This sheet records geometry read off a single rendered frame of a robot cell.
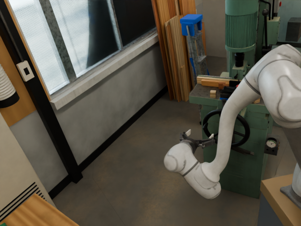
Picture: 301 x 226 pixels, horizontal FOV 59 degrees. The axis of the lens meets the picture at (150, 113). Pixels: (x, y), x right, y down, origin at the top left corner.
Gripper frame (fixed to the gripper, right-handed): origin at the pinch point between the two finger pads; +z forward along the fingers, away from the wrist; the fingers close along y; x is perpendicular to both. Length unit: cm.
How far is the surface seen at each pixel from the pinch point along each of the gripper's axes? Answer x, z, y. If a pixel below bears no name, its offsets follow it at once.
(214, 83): -22, 45, 7
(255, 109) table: -10.5, 32.8, -23.8
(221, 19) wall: -75, 282, 67
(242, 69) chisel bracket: -34, 37, -13
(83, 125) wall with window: 32, 43, 130
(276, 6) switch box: -72, 56, -25
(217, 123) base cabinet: 5.6, 38.7, 0.7
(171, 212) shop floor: 83, 29, 28
